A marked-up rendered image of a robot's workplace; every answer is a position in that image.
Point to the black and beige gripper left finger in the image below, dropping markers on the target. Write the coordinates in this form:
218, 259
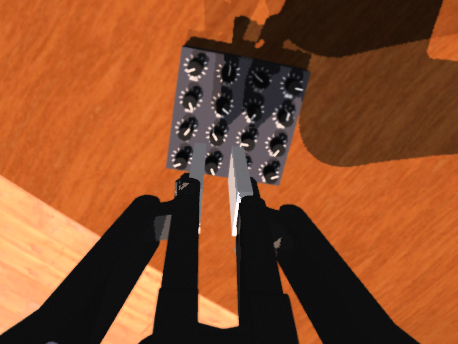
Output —
85, 304

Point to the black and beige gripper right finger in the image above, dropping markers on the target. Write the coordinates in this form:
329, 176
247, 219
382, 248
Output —
339, 306

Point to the grey knob box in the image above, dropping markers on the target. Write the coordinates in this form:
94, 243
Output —
224, 114

